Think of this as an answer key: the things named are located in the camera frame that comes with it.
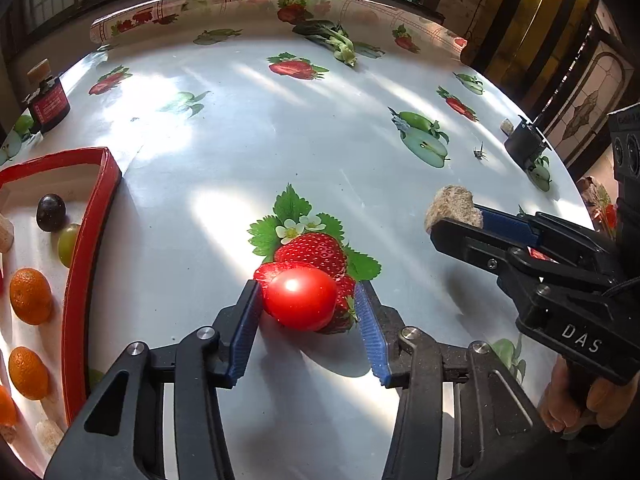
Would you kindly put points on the person's right hand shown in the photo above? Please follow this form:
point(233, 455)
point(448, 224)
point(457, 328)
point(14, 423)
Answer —
point(605, 402)

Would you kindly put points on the red rimmed tray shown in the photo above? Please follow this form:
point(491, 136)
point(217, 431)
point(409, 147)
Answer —
point(82, 285)

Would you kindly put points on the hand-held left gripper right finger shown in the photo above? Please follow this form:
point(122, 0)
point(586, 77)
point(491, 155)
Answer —
point(372, 335)

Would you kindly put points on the black toy fly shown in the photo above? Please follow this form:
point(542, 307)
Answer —
point(479, 151)

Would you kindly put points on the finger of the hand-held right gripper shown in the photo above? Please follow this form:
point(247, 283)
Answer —
point(465, 245)
point(510, 227)

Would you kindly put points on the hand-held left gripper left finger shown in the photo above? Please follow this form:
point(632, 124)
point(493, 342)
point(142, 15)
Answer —
point(245, 340)

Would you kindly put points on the speckled cork piece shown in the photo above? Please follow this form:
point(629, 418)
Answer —
point(5, 232)

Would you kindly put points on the round bread-like chunk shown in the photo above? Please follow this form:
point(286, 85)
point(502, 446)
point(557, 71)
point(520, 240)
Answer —
point(450, 207)

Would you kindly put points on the dark red jar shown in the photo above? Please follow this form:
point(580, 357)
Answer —
point(50, 107)

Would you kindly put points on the small mandarin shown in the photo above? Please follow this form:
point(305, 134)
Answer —
point(28, 372)

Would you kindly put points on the pale beige chunk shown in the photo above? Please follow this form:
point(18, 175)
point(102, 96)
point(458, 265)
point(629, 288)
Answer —
point(50, 436)

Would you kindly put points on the rectangular beige chunk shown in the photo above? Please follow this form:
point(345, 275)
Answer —
point(7, 433)

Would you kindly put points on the larger mandarin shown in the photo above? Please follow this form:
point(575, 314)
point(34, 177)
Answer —
point(30, 296)

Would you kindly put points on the dark purple grape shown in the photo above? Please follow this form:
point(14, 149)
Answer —
point(51, 211)

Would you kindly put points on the small beige chunk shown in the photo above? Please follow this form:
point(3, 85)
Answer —
point(507, 125)

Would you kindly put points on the green leafy vegetable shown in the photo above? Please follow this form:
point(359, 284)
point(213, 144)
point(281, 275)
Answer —
point(332, 40)

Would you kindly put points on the big orange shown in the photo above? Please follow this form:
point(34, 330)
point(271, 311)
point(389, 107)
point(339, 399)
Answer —
point(5, 407)

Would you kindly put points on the fruit print tablecloth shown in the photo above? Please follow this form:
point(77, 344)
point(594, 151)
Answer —
point(225, 135)

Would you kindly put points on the stained glass door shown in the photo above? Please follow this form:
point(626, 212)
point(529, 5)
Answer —
point(585, 105)

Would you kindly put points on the yellow-green grape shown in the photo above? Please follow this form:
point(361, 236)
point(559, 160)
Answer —
point(67, 245)

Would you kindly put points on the red tomato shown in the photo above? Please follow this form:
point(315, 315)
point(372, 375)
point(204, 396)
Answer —
point(300, 297)

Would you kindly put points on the black round container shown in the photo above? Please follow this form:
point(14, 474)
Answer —
point(525, 142)

